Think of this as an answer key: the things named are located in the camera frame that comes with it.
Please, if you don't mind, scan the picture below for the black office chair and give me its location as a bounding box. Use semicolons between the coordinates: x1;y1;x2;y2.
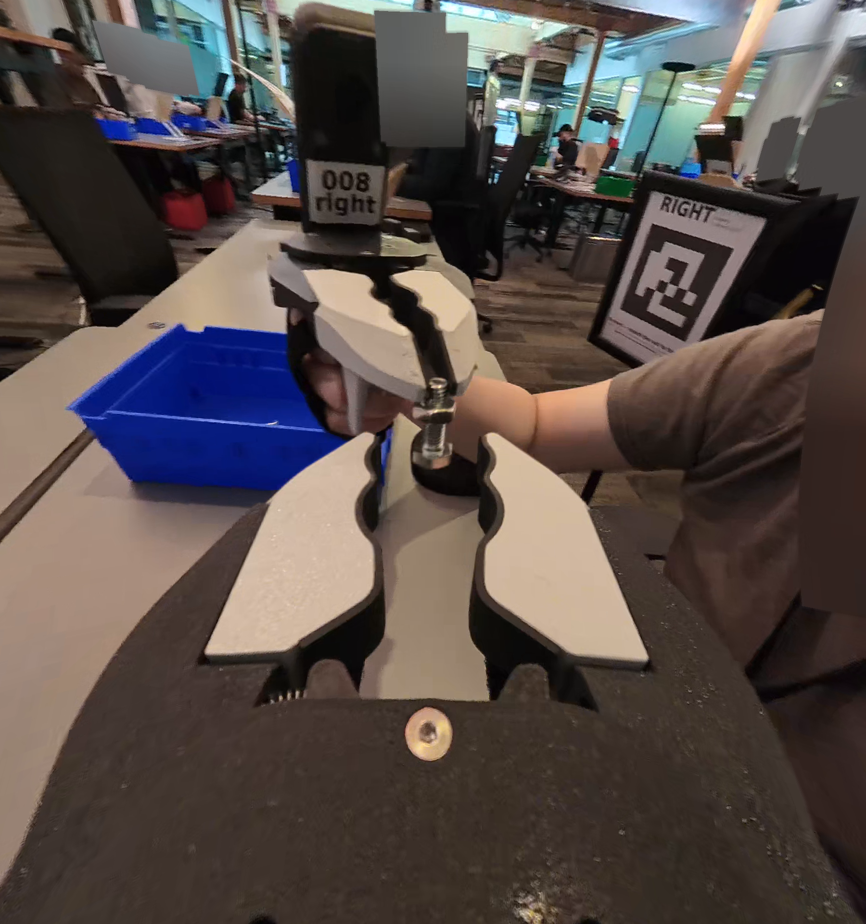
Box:
0;104;181;327

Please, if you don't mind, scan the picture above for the grey metal bin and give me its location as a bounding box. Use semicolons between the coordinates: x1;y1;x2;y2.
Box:
569;232;623;284

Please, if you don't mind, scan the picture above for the black floor lamp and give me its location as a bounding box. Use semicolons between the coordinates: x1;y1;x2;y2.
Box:
631;61;697;178

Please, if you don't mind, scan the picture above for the person's right forearm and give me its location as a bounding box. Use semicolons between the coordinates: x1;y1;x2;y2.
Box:
476;379;625;477

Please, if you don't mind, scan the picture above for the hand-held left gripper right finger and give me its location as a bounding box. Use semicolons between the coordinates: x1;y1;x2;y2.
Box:
474;432;652;670

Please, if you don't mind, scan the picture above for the framed marker sign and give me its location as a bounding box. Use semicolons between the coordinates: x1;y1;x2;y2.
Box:
588;171;858;369

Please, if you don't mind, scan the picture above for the person's torso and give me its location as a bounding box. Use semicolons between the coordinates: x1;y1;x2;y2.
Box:
606;310;866;924

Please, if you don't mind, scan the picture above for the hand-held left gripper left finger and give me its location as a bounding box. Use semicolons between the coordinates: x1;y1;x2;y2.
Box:
204;433;387;667

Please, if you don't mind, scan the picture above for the person's right hand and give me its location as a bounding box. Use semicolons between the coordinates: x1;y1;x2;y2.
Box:
299;345;488;463

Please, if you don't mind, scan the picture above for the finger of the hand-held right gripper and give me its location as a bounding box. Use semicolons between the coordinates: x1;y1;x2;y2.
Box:
392;269;482;398
269;258;435;401

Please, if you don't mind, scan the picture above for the thick short steel bolt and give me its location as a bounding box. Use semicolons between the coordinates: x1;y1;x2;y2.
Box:
411;377;454;472

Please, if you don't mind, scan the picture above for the blue plastic bin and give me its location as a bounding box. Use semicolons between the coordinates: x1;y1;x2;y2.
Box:
68;323;394;493

